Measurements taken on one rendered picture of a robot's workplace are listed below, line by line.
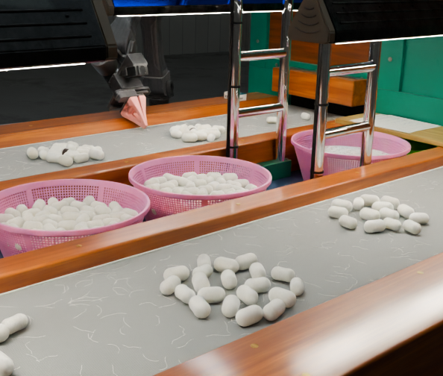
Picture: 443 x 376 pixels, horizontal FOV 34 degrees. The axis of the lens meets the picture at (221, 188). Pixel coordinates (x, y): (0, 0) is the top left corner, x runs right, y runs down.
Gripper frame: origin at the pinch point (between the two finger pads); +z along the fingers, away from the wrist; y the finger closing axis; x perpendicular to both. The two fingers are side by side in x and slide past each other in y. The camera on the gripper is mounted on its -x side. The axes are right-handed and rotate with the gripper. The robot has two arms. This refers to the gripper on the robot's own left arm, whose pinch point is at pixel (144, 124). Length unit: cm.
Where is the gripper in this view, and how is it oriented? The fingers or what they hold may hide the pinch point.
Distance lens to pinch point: 181.0
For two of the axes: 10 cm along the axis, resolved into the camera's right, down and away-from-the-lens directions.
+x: -4.5, 5.7, 6.9
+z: 4.9, 8.0, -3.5
